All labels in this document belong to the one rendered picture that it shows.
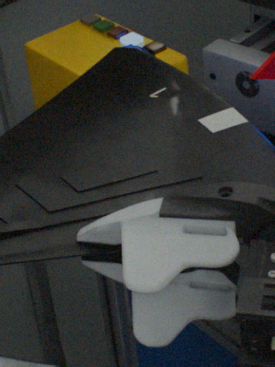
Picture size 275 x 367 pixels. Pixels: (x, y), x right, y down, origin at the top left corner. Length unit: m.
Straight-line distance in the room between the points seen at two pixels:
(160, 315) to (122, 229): 0.05
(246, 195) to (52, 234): 0.12
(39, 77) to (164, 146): 0.41
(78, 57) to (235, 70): 0.23
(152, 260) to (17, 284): 1.15
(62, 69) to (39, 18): 0.49
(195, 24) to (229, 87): 0.54
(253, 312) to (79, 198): 0.15
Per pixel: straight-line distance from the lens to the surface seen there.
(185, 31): 1.61
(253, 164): 0.59
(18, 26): 1.39
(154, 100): 0.63
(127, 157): 0.56
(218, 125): 0.61
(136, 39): 0.94
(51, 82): 0.96
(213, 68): 1.10
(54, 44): 0.97
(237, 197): 0.46
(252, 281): 0.43
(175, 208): 0.47
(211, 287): 0.50
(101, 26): 0.98
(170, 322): 0.49
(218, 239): 0.47
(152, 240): 0.47
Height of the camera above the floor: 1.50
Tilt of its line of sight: 36 degrees down
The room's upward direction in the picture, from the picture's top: 7 degrees counter-clockwise
